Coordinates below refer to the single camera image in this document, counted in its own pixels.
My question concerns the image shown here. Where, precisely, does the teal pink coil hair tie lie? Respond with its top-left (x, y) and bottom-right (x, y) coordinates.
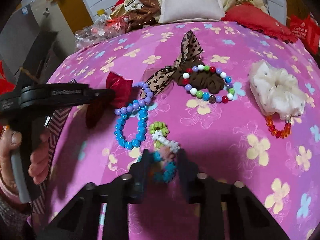
top-left (137, 146), bottom-right (178, 183)

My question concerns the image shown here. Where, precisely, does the green white coil hair tie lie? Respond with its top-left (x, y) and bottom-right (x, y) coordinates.
top-left (149, 121), bottom-right (181, 153)

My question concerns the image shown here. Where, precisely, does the blue bead bracelet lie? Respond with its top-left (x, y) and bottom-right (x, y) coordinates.
top-left (113, 101), bottom-right (149, 151)

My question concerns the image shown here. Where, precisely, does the red satin bow clip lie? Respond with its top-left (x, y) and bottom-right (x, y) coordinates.
top-left (85, 72), bottom-right (133, 129)

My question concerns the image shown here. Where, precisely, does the multicolour bead bracelet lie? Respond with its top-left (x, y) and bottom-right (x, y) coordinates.
top-left (182, 64), bottom-right (236, 104)

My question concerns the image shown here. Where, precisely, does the purple bead bracelet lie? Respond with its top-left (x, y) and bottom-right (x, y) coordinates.
top-left (114, 81), bottom-right (155, 116)

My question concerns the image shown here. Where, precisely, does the orange crystal bead bracelet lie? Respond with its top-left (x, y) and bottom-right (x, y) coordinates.
top-left (265, 114), bottom-right (293, 139)

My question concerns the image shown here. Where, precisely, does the leopard ribbon brown scrunchie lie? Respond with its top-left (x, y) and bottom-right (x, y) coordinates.
top-left (143, 30), bottom-right (225, 95)

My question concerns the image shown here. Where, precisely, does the cream dotted scrunchie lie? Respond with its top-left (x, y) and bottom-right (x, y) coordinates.
top-left (248, 60), bottom-right (306, 120)

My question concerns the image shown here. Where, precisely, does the grey knit sleeve forearm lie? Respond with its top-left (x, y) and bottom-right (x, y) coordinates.
top-left (0, 179), bottom-right (32, 240)

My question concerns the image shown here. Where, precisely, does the left hand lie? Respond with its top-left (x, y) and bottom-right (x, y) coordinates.
top-left (0, 127), bottom-right (51, 196)

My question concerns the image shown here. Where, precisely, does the striped white tray box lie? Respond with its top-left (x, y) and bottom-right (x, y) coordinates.
top-left (31, 107), bottom-right (72, 214)

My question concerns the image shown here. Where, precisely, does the pink floral bedsheet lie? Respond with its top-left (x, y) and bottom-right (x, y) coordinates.
top-left (33, 22), bottom-right (319, 239)

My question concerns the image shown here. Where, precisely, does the clear plastic bag pile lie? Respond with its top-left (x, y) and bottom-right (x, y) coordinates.
top-left (74, 14), bottom-right (129, 51)

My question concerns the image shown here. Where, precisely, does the santa plush toy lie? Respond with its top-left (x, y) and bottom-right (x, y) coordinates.
top-left (111, 0), bottom-right (125, 12)

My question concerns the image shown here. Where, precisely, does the red heart cushion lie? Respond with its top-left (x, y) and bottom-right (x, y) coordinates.
top-left (221, 2), bottom-right (298, 43)

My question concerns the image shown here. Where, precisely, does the white small pillow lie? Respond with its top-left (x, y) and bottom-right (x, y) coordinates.
top-left (159, 0), bottom-right (225, 23)

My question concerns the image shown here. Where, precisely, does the red paper bag right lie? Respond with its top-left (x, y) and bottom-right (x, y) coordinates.
top-left (289, 14), bottom-right (319, 55)

